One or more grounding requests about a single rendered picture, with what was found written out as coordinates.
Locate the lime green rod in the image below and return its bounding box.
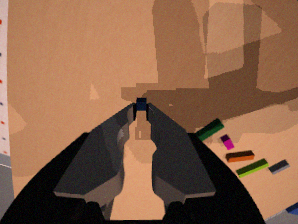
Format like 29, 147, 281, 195
235, 159, 269, 178

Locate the small blue block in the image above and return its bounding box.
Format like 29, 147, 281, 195
136, 98, 146, 111

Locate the small magenta block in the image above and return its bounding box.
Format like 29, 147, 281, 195
220, 134, 234, 150

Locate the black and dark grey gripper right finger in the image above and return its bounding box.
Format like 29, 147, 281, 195
146, 103, 266, 224

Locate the orange rod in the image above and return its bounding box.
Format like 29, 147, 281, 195
225, 150, 255, 163

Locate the grey rectangular bar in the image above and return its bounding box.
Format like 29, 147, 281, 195
268, 160, 290, 174

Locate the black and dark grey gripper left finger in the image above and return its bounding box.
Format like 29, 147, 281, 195
0, 103, 137, 224

